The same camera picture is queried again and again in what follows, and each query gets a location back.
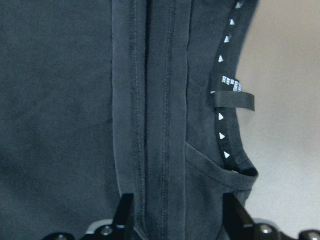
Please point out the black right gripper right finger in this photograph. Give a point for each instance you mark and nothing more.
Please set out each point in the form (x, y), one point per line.
(235, 218)

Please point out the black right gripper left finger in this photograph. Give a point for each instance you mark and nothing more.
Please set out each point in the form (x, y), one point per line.
(123, 218)

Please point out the black printed t-shirt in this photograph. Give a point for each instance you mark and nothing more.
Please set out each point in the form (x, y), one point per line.
(104, 97)

